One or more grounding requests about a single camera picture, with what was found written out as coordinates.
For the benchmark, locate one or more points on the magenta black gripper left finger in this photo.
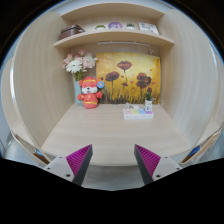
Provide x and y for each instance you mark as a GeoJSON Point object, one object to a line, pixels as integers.
{"type": "Point", "coordinates": [72, 167]}

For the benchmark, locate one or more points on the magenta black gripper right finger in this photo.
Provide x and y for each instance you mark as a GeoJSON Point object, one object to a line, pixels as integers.
{"type": "Point", "coordinates": [152, 166]}

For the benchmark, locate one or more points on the pastel coloured power strip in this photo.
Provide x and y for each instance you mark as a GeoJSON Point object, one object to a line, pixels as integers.
{"type": "Point", "coordinates": [137, 114]}

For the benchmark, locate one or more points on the small potted plant white cup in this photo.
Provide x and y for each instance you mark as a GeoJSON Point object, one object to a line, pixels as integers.
{"type": "Point", "coordinates": [148, 102]}

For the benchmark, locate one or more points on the light blue vase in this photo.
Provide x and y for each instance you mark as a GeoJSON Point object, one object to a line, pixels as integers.
{"type": "Point", "coordinates": [77, 90]}

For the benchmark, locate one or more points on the red toy bear figure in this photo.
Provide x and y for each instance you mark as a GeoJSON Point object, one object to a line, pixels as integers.
{"type": "Point", "coordinates": [90, 94]}

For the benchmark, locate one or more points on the yellow poppy flower painting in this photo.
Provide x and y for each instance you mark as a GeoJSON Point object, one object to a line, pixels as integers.
{"type": "Point", "coordinates": [129, 77]}

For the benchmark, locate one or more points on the pink white flower bouquet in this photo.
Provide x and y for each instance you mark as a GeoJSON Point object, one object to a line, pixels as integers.
{"type": "Point", "coordinates": [78, 64]}

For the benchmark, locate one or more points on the wooden shelf board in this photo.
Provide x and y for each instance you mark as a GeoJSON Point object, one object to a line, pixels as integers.
{"type": "Point", "coordinates": [114, 35]}

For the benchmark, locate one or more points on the white framed picture card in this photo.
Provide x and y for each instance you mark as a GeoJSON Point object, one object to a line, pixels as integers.
{"type": "Point", "coordinates": [148, 27]}

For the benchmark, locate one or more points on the small green plant right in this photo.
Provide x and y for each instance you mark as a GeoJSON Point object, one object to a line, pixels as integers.
{"type": "Point", "coordinates": [130, 26]}

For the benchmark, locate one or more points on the small green plant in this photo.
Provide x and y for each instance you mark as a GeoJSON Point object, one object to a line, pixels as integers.
{"type": "Point", "coordinates": [130, 26]}
{"type": "Point", "coordinates": [100, 27]}

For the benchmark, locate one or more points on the small green plant left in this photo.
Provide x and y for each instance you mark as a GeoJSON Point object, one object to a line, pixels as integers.
{"type": "Point", "coordinates": [100, 27]}

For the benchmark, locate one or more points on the purple round plate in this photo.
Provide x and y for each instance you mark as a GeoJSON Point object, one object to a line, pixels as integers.
{"type": "Point", "coordinates": [115, 25]}

